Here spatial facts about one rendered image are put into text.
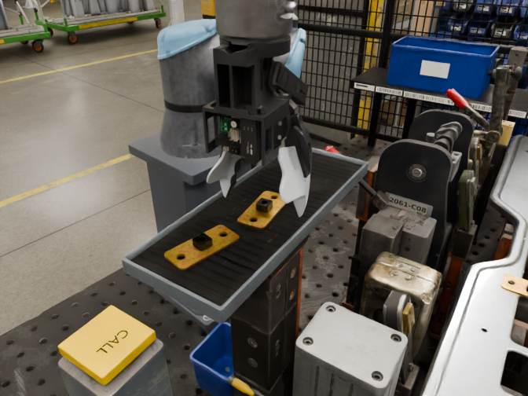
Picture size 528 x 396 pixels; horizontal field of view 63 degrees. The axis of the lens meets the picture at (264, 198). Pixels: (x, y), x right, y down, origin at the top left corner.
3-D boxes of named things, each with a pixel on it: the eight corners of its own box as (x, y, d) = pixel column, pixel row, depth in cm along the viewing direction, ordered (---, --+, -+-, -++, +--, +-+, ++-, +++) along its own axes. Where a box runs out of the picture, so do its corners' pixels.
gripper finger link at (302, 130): (281, 183, 51) (254, 115, 48) (287, 177, 52) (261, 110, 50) (317, 176, 48) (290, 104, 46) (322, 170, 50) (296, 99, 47)
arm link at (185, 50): (170, 86, 89) (161, 15, 82) (235, 86, 89) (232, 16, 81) (155, 105, 79) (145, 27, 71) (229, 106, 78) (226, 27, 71)
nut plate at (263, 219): (262, 230, 52) (262, 222, 51) (235, 222, 53) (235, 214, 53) (290, 198, 58) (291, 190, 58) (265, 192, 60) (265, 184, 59)
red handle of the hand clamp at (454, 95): (500, 135, 100) (449, 89, 102) (492, 141, 102) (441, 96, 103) (502, 130, 103) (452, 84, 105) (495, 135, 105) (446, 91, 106)
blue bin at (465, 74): (480, 99, 133) (492, 56, 127) (384, 83, 147) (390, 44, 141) (489, 86, 145) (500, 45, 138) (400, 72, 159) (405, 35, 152)
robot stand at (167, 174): (152, 289, 109) (126, 144, 88) (213, 251, 122) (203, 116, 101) (207, 332, 97) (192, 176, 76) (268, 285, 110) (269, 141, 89)
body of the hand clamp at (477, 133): (460, 259, 119) (495, 142, 100) (434, 251, 122) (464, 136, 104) (464, 248, 123) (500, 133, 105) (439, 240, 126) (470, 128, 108)
